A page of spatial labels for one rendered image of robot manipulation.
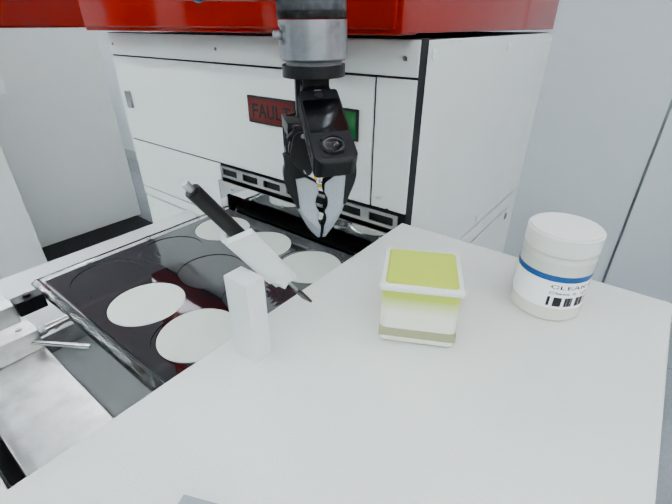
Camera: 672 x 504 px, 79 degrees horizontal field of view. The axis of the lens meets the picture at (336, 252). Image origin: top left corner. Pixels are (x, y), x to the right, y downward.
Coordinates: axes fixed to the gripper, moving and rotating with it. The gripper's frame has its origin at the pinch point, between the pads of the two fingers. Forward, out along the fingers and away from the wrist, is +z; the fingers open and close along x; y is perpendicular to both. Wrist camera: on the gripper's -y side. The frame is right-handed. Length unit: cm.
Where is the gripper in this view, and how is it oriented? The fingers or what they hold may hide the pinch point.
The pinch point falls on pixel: (321, 230)
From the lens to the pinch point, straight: 54.0
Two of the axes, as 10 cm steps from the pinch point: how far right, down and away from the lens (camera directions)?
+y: -2.3, -4.8, 8.4
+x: -9.7, 1.2, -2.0
